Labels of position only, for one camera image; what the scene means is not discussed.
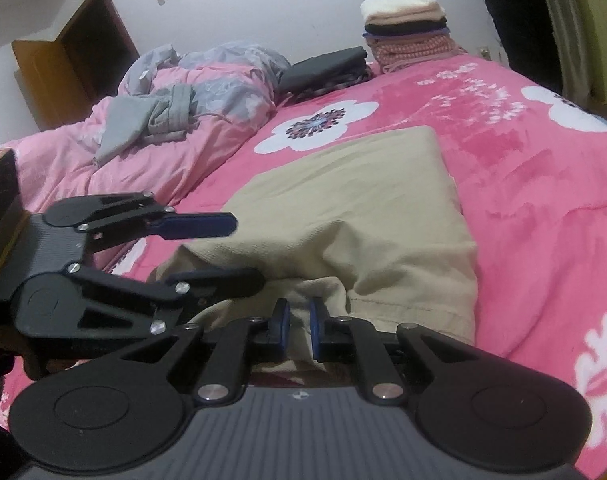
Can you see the dark grey folded garment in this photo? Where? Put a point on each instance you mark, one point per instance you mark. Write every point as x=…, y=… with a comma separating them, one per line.
x=318, y=67

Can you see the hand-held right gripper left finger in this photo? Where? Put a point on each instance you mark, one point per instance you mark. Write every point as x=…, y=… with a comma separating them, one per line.
x=283, y=330

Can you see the brown wooden cabinet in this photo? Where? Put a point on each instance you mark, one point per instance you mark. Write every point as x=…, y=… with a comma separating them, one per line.
x=43, y=75

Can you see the pink grey floral duvet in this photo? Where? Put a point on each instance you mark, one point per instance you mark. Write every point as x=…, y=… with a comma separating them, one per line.
x=158, y=170

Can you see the cream folded garment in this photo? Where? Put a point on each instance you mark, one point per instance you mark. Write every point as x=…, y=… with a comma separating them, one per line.
x=418, y=14

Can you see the pink patterned folded blanket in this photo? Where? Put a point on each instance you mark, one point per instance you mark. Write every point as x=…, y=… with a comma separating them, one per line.
x=408, y=50

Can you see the person's left hand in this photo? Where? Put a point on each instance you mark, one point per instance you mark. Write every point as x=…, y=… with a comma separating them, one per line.
x=33, y=362

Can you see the white folded sweater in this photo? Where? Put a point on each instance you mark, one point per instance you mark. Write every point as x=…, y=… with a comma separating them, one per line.
x=388, y=6

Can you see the grey sweater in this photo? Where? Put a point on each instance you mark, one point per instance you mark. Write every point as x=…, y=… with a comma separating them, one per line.
x=123, y=125

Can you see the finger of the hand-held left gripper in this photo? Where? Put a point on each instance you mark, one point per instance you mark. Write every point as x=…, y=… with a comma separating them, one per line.
x=198, y=225
x=218, y=282

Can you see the pink floral bed blanket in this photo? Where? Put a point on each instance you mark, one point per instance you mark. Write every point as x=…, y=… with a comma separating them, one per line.
x=533, y=210

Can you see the grey curtain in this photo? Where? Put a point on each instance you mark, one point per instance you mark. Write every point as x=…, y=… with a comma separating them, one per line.
x=568, y=35

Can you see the blue folded garment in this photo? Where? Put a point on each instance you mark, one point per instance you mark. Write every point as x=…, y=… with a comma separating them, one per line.
x=433, y=35

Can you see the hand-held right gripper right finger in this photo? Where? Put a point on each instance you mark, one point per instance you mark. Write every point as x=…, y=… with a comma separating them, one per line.
x=315, y=330

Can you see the black cloth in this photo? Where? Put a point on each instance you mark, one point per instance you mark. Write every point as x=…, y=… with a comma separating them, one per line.
x=523, y=35

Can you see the beige pants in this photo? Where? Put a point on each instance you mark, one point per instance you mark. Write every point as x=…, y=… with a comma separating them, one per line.
x=358, y=210

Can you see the black folded garment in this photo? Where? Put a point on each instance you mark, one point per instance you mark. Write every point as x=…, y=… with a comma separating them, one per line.
x=403, y=29

